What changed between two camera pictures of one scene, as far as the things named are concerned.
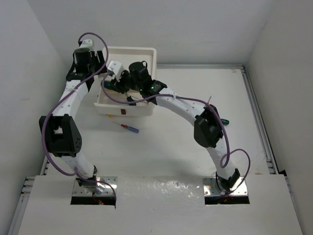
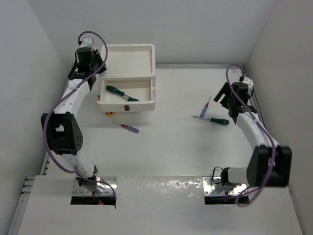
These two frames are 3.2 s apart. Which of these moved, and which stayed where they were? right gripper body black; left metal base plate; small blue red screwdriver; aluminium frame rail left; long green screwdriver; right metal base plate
Moved: long green screwdriver; right gripper body black
Stayed: small blue red screwdriver; left metal base plate; aluminium frame rail left; right metal base plate
